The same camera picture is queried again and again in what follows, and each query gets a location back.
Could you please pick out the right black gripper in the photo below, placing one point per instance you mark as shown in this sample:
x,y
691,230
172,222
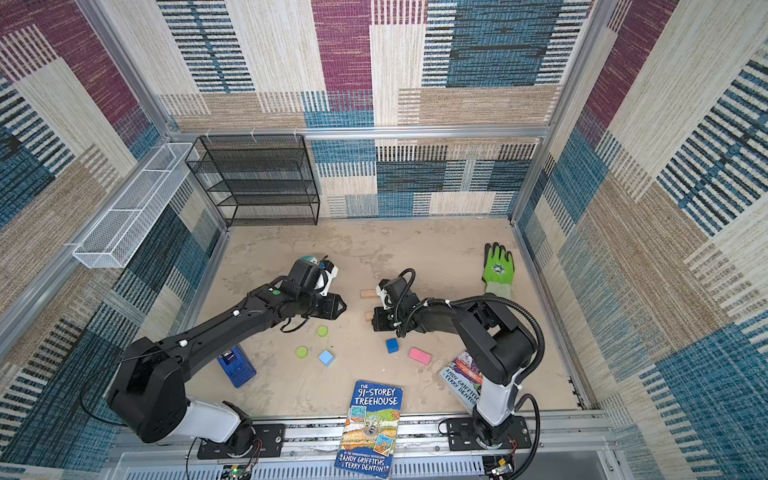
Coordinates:
x,y
379,322

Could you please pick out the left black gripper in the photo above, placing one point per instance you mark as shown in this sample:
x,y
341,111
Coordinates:
x,y
333,303

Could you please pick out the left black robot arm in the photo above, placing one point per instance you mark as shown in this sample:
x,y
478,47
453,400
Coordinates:
x,y
148,392

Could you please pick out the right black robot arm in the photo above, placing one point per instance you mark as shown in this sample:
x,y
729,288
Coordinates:
x,y
504,340

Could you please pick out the dark blue cube block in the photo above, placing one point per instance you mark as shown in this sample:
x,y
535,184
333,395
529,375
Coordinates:
x,y
392,346

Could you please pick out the light blue cube block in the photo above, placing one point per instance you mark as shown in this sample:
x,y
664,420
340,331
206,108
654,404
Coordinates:
x,y
326,358

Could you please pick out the pink rectangular block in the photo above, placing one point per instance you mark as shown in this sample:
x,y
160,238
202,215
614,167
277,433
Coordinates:
x,y
420,356

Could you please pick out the purple treehouse book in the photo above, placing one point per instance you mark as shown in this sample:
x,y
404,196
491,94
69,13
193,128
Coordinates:
x,y
464,379

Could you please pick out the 91-storey treehouse book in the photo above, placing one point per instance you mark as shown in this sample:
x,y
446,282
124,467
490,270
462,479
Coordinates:
x,y
370,431

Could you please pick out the blue box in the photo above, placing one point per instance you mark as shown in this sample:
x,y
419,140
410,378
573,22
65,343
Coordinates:
x,y
237,366

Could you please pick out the green black work glove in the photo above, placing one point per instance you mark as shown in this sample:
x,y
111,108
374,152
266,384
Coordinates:
x,y
498,271

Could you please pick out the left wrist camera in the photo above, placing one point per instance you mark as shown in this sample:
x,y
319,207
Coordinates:
x,y
316,279

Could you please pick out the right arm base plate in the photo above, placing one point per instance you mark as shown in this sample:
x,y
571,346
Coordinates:
x,y
467,433

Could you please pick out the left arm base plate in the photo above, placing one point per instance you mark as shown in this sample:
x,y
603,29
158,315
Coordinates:
x,y
248,442

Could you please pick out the black wire shelf rack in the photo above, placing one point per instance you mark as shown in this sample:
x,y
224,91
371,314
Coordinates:
x,y
257,180

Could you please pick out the white wire mesh basket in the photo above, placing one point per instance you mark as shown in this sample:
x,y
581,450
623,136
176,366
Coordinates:
x,y
115,238

